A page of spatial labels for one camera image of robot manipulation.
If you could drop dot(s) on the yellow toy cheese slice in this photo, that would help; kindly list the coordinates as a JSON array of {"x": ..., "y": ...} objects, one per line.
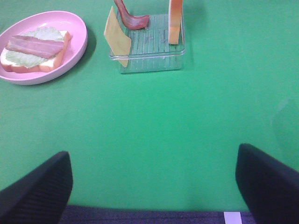
[{"x": 119, "y": 43}]

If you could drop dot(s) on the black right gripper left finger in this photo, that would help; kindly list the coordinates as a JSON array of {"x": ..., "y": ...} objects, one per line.
[{"x": 41, "y": 196}]

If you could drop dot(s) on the pink round plate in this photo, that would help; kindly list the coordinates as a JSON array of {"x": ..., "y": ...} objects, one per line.
[{"x": 61, "y": 20}]

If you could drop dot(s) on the green tablecloth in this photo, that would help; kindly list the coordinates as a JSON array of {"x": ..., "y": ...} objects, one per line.
[{"x": 161, "y": 140}]

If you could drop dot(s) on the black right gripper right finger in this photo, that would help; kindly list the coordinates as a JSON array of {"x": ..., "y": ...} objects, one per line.
[{"x": 269, "y": 188}]

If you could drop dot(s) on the toy bread slice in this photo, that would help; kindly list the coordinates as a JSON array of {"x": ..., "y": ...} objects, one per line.
[
  {"x": 13, "y": 61},
  {"x": 174, "y": 18}
]

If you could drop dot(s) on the clear right plastic tray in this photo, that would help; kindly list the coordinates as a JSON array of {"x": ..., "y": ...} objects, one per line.
[{"x": 150, "y": 50}]

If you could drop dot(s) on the toy bacon strip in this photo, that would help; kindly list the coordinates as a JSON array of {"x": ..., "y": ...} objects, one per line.
[
  {"x": 130, "y": 21},
  {"x": 34, "y": 46}
]

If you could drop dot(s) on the green toy lettuce leaf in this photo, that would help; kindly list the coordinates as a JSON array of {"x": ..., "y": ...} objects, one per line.
[{"x": 40, "y": 50}]

